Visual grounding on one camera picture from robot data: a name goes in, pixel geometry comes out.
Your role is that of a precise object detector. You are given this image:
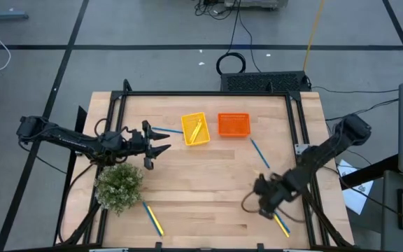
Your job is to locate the black aluminium table frame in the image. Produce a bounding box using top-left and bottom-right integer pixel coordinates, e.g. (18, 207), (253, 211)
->
(52, 78), (355, 252)

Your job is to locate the green potted plant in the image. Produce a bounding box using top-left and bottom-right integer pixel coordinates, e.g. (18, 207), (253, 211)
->
(94, 162), (146, 216)

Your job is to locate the orange plastic basket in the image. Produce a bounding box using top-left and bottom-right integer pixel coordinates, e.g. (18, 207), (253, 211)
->
(217, 112), (252, 138)

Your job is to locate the blue pen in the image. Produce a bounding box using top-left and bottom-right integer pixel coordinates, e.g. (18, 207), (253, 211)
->
(141, 201), (163, 238)
(274, 211), (292, 235)
(250, 138), (271, 169)
(151, 126), (184, 135)

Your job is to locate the yellow plastic basket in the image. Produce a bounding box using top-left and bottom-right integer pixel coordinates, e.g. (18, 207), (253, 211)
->
(180, 111), (212, 147)

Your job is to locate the white paper sheet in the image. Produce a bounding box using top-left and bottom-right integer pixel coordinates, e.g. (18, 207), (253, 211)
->
(337, 159), (375, 216)

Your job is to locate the yellow pencil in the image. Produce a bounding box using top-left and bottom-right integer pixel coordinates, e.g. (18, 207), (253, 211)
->
(273, 213), (290, 239)
(146, 204), (165, 237)
(191, 118), (204, 141)
(188, 120), (202, 144)

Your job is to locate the black computer case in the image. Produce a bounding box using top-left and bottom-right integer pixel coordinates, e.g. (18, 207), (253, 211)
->
(220, 71), (311, 93)

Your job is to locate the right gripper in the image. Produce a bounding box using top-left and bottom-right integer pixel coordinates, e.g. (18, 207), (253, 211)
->
(253, 173), (294, 220)

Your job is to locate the grey device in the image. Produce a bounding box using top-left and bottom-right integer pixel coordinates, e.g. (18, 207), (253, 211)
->
(223, 0), (289, 11)

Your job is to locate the black diagonal bar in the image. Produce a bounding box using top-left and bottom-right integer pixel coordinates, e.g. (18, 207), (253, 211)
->
(340, 153), (400, 191)

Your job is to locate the grey stand base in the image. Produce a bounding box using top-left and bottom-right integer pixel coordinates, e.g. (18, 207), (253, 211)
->
(0, 0), (30, 21)

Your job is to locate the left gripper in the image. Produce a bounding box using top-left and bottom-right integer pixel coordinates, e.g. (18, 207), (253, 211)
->
(127, 120), (172, 172)

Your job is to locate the black coiled floor cable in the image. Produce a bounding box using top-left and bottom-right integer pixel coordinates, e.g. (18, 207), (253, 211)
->
(215, 0), (247, 76)

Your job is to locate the yellow hanging cable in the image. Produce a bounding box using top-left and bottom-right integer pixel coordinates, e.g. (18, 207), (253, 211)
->
(302, 0), (326, 72)

